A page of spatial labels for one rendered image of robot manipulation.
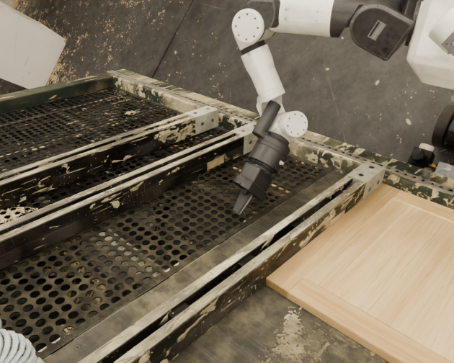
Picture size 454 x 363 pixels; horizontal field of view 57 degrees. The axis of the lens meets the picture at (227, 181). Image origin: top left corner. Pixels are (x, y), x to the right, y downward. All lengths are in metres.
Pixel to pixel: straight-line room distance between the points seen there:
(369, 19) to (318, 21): 0.11
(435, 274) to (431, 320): 0.14
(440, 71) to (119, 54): 3.11
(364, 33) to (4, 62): 3.70
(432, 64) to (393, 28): 0.11
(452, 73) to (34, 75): 3.94
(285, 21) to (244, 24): 0.09
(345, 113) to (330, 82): 0.22
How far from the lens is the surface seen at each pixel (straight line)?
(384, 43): 0.97
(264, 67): 1.05
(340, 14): 0.98
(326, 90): 2.50
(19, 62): 4.37
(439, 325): 0.92
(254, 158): 1.04
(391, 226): 1.14
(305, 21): 1.00
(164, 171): 1.18
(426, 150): 1.47
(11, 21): 4.26
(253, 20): 1.01
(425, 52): 0.93
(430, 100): 2.33
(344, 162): 1.36
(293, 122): 1.04
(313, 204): 1.05
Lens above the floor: 2.16
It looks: 55 degrees down
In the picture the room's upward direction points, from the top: 72 degrees counter-clockwise
